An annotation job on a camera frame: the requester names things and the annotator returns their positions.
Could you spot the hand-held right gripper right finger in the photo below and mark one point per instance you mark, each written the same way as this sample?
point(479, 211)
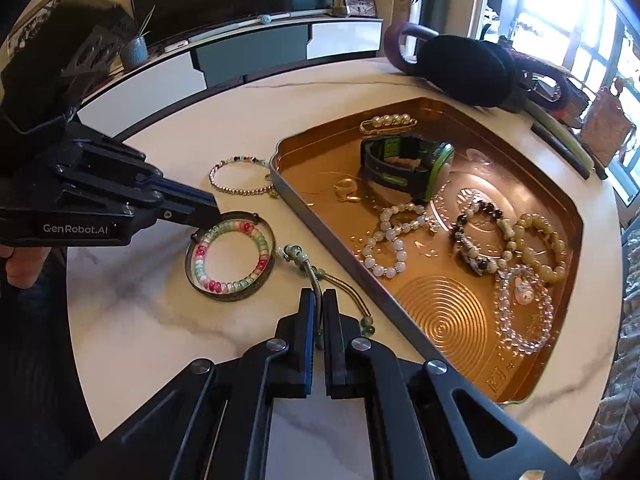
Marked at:
point(331, 340)

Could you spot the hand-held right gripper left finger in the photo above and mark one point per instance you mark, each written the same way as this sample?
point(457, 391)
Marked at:
point(307, 340)

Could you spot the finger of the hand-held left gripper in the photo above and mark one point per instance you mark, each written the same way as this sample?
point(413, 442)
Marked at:
point(190, 217)
point(170, 191)

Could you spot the dark metal bangle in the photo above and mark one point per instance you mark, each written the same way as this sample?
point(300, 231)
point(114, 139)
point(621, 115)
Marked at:
point(231, 299)

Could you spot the copper metal tray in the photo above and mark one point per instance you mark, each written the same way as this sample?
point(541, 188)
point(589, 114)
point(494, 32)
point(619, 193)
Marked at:
point(450, 320)

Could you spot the green black wristwatch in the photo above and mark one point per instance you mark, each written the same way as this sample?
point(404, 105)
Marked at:
point(380, 165)

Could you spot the pearl hair clip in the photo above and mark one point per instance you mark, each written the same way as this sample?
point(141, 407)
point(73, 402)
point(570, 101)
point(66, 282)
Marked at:
point(385, 121)

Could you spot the person's left hand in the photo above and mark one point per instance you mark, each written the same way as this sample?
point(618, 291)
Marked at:
point(22, 265)

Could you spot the potted spiky plant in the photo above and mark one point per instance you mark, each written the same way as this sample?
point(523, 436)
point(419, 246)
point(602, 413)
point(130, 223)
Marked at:
point(134, 52)

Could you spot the white grey television cabinet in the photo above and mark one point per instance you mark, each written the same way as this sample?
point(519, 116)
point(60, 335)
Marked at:
point(230, 57)

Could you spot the white slim bar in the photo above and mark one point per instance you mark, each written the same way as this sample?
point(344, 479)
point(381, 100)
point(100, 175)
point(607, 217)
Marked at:
point(260, 21)

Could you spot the printed picture board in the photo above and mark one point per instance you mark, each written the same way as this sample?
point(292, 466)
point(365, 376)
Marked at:
point(30, 25)

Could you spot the purple curved headband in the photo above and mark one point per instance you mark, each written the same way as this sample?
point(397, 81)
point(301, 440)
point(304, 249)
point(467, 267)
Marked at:
point(395, 45)
point(550, 77)

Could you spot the grey quilted sofa cover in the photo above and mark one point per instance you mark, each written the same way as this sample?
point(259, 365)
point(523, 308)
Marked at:
point(615, 410)

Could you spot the black remote control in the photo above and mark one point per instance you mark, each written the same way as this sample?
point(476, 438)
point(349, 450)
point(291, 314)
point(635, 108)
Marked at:
point(560, 150)

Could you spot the black fuzzy earmuffs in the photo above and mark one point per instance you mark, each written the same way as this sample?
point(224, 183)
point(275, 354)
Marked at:
point(465, 70)

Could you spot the pale green long case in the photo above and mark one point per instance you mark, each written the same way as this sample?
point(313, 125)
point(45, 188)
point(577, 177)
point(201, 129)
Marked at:
point(555, 127)

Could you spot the pink gift bag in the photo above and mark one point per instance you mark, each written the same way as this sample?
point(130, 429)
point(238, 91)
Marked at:
point(605, 127)

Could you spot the small photo frame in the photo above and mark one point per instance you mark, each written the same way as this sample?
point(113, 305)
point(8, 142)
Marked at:
point(360, 5)

